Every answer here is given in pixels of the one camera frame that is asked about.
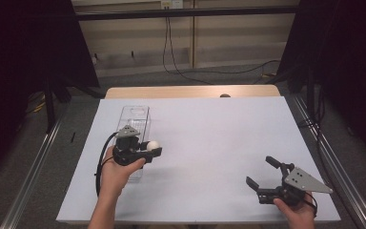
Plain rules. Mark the black curtain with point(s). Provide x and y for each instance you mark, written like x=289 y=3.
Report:
x=19 y=63
x=352 y=63

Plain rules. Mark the white wall socket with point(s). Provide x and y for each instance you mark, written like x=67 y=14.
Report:
x=171 y=4

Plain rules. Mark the clear plastic egg container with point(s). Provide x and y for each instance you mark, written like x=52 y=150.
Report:
x=136 y=117

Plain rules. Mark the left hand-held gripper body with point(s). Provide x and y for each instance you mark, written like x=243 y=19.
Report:
x=127 y=152

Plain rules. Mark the white table cover sheet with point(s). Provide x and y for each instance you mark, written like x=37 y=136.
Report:
x=219 y=127

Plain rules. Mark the wooden table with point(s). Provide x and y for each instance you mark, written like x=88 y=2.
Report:
x=171 y=92

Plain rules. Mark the small black floor marker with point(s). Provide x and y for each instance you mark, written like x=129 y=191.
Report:
x=73 y=137

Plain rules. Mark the black horizontal metal bar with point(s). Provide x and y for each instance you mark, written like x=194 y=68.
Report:
x=187 y=12

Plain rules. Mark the person's right hand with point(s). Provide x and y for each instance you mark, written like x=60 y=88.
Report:
x=295 y=216

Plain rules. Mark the black metal stand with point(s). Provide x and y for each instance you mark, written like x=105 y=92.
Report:
x=49 y=108

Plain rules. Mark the white egg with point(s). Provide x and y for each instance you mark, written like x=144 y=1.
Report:
x=152 y=145

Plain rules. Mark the person's left hand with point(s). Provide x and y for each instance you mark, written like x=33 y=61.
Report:
x=117 y=178

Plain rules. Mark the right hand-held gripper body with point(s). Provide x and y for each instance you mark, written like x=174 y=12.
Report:
x=294 y=187

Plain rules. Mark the aluminium floor rail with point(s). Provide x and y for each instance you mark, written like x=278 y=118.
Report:
x=340 y=178
x=28 y=184

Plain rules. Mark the small dark table knob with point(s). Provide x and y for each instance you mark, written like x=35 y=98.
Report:
x=225 y=95

